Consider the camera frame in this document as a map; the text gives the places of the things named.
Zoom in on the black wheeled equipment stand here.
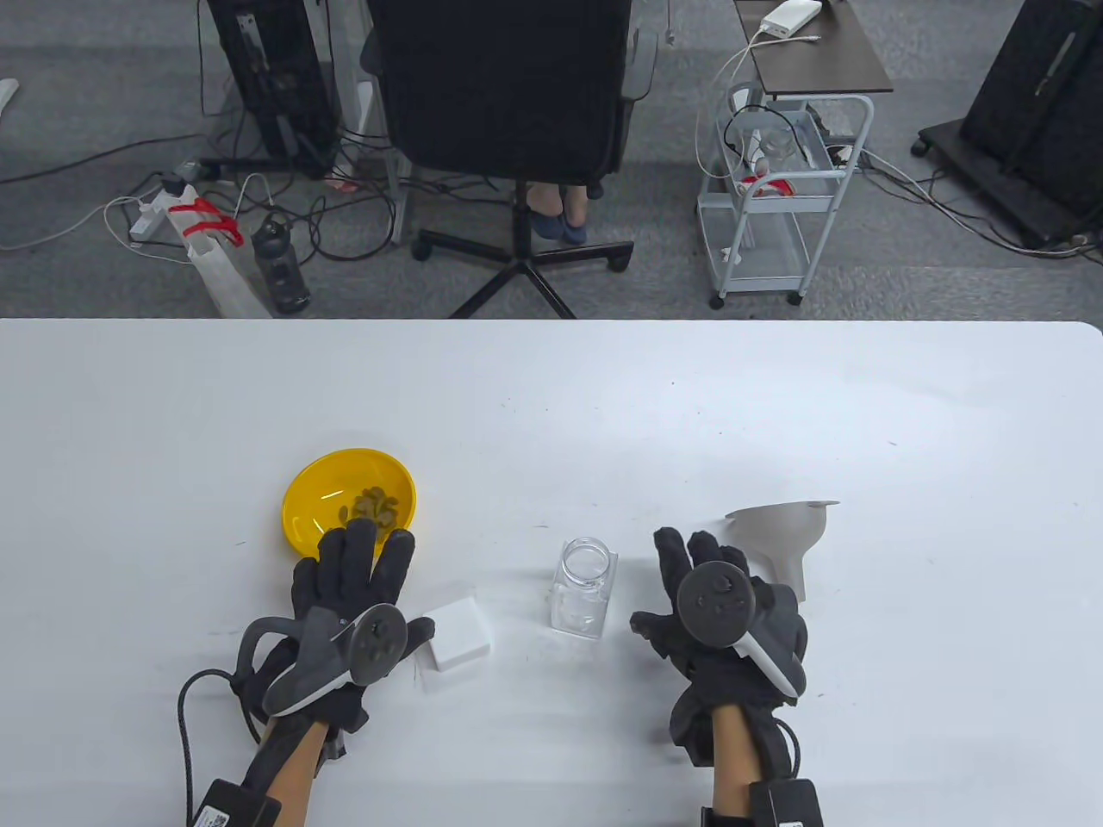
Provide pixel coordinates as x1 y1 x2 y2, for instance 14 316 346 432
913 0 1103 252

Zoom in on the yellow plastic bowl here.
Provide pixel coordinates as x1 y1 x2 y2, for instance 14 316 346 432
282 448 418 561

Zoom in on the white rolling cart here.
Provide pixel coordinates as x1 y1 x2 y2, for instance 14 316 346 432
696 82 876 309

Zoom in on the white power strip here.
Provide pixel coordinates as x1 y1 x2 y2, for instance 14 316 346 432
129 188 178 243

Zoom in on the brown side table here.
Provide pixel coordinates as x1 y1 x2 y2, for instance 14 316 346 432
734 0 894 96

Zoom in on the grey plastic funnel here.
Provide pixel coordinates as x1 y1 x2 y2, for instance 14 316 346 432
726 500 841 604

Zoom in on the black wrist sensor pack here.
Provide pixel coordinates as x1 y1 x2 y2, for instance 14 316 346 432
746 777 825 827
190 779 282 827

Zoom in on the black left wrist sensor pack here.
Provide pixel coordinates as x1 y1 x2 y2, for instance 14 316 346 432
190 779 282 827

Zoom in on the person's right forearm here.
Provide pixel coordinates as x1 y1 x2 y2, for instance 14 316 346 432
710 706 761 827

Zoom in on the white bag with red handles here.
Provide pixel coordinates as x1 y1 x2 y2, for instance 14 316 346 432
167 197 273 320

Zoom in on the black computer tower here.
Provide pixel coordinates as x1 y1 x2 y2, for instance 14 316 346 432
207 0 342 178

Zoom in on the black water bottle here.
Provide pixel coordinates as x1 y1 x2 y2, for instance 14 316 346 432
251 215 312 316

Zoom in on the white power bank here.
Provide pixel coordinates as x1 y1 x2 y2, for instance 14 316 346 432
760 0 824 40

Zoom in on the grey hand controller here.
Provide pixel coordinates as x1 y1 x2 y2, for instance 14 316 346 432
676 559 807 700
234 603 411 718

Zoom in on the black glove cable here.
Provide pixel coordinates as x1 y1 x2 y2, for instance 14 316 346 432
176 668 260 821

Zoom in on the black right wrist sensor pack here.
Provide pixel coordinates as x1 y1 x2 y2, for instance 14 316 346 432
746 777 825 827

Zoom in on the black office chair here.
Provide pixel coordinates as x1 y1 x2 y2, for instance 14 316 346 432
360 0 661 320

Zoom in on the clear square coffee jar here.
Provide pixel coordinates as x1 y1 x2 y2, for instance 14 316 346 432
550 537 620 639

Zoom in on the person's left forearm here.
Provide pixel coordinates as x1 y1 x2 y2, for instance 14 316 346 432
262 718 333 827

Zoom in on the person's left hand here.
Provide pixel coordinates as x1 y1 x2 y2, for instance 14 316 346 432
233 519 437 759

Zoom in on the person's right hand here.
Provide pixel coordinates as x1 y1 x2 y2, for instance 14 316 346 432
631 527 811 768

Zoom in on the white square jar lid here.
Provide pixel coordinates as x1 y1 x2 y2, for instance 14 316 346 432
419 595 493 674

